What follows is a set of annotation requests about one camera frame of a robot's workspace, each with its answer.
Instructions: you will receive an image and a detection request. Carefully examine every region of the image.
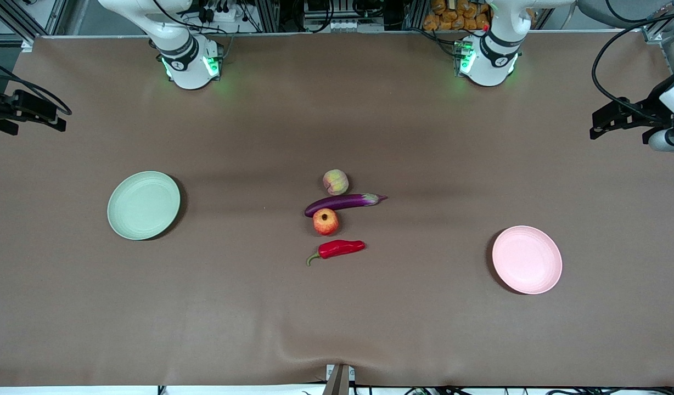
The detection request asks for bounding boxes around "long purple eggplant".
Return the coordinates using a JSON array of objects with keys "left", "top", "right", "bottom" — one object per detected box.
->
[{"left": 304, "top": 193, "right": 388, "bottom": 218}]

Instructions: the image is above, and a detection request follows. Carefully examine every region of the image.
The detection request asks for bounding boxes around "yellow pink peach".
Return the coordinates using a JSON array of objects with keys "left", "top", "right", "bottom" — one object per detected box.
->
[{"left": 323, "top": 170, "right": 350, "bottom": 196}]

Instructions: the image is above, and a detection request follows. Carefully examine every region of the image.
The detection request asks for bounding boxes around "red chili pepper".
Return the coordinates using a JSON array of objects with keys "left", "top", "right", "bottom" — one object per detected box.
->
[{"left": 306, "top": 240, "right": 366, "bottom": 267}]

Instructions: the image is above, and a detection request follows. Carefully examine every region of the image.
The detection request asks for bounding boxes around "red pomegranate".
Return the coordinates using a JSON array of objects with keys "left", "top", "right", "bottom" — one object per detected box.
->
[{"left": 313, "top": 208, "right": 340, "bottom": 236}]

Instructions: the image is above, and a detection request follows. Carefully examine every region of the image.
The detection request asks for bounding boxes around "grey chair seat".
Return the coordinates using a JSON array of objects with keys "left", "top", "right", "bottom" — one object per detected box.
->
[{"left": 577, "top": 0, "right": 674, "bottom": 28}]

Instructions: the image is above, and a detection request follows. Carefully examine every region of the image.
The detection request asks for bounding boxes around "pale green plate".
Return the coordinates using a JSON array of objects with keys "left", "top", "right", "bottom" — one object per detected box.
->
[{"left": 107, "top": 171, "right": 181, "bottom": 241}]

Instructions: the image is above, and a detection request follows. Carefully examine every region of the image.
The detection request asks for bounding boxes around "pink plate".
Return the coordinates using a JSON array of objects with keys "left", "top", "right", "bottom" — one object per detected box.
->
[{"left": 492, "top": 225, "right": 563, "bottom": 295}]

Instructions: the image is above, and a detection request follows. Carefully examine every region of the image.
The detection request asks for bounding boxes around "bag of orange snacks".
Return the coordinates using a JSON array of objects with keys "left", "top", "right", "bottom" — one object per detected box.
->
[{"left": 423, "top": 0, "right": 491, "bottom": 31}]

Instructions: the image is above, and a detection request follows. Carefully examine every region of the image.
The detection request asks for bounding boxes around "white power strip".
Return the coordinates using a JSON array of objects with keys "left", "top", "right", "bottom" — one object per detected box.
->
[{"left": 197, "top": 0, "right": 250, "bottom": 25}]

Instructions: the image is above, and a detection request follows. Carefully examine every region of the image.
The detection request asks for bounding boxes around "brown table cloth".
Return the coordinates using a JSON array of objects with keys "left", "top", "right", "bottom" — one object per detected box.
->
[{"left": 0, "top": 32, "right": 674, "bottom": 387}]

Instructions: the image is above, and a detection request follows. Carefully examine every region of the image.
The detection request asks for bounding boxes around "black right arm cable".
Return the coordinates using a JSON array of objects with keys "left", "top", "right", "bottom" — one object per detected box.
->
[{"left": 0, "top": 58, "right": 72, "bottom": 117}]

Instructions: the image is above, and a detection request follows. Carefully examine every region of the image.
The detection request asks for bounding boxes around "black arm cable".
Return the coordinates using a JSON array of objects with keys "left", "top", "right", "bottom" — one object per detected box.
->
[
  {"left": 0, "top": 58, "right": 72, "bottom": 117},
  {"left": 591, "top": 11, "right": 674, "bottom": 121}
]

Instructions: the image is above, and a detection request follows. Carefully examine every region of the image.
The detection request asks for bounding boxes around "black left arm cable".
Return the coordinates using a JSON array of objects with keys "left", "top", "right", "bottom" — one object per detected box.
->
[{"left": 591, "top": 11, "right": 674, "bottom": 121}]

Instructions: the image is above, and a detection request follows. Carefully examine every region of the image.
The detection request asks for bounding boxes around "aluminium frame rail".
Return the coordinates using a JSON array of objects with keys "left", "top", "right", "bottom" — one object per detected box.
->
[
  {"left": 0, "top": 0, "right": 69, "bottom": 44},
  {"left": 642, "top": 0, "right": 674, "bottom": 72}
]

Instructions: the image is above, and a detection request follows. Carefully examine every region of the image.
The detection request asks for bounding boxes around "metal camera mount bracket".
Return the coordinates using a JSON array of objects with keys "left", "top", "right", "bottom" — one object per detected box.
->
[{"left": 323, "top": 364, "right": 356, "bottom": 395}]

